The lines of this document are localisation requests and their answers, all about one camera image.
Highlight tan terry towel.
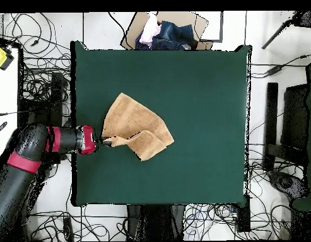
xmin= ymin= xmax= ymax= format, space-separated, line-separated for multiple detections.
xmin=101 ymin=92 xmax=175 ymax=162

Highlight black power strip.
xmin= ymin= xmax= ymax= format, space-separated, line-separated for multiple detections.
xmin=62 ymin=216 xmax=74 ymax=240

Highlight dark green table cloth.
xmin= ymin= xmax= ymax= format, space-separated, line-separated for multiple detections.
xmin=70 ymin=41 xmax=252 ymax=207

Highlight white side table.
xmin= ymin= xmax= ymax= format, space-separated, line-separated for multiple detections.
xmin=0 ymin=47 xmax=20 ymax=164

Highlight pale pink garment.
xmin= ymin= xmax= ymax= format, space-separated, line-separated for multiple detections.
xmin=139 ymin=12 xmax=162 ymax=47

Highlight yellow emergency stop button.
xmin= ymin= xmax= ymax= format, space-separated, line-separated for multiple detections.
xmin=0 ymin=45 xmax=15 ymax=71

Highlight blue denim jeans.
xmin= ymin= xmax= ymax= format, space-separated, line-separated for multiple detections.
xmin=134 ymin=20 xmax=199 ymax=50

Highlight brown cardboard box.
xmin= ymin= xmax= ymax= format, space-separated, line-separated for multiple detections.
xmin=120 ymin=11 xmax=214 ymax=50

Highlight black rectangular box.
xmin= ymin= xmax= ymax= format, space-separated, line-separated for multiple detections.
xmin=237 ymin=195 xmax=251 ymax=233

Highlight black tripod stand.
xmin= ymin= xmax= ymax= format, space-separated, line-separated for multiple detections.
xmin=261 ymin=10 xmax=311 ymax=50

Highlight black chair frame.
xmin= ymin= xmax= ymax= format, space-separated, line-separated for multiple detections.
xmin=263 ymin=81 xmax=310 ymax=172
xmin=18 ymin=71 xmax=71 ymax=164

